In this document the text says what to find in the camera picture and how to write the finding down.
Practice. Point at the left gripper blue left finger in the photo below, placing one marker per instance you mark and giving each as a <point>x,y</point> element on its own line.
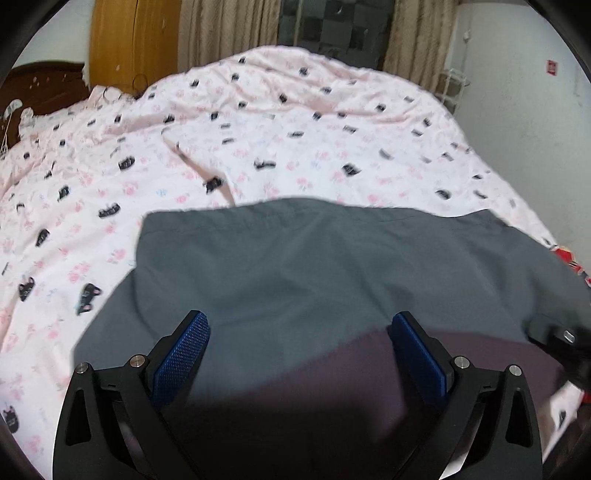
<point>115,422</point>

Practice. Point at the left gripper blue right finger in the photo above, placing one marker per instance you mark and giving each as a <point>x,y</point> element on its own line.
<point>456,407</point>

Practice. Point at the purple grey hooded jacket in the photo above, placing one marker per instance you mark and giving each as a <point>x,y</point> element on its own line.
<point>298,379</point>

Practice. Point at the red basketball jersey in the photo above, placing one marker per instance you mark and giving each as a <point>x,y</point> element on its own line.
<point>568,257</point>

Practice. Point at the pink cat print duvet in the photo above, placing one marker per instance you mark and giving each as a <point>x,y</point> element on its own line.
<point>270,123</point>

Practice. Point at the white shelf rack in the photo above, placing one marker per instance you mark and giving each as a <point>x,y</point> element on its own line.
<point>450,89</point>

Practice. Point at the dark wooden headboard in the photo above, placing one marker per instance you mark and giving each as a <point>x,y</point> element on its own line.
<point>45,87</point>

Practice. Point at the beige right curtain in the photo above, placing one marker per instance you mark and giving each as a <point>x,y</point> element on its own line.
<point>420,37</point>

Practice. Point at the beige curtain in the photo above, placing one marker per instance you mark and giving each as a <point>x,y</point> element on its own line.
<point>420,37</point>
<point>211,30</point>

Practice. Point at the dark window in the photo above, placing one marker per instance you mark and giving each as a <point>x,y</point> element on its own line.
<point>354,32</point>

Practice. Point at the orange wooden wardrobe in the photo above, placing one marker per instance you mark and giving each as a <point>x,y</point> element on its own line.
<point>133,43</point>

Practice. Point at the beige left curtain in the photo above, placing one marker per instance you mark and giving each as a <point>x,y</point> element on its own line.
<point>211,30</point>

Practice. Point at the red wall sticker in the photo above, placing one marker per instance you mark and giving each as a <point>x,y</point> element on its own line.
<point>552,67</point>

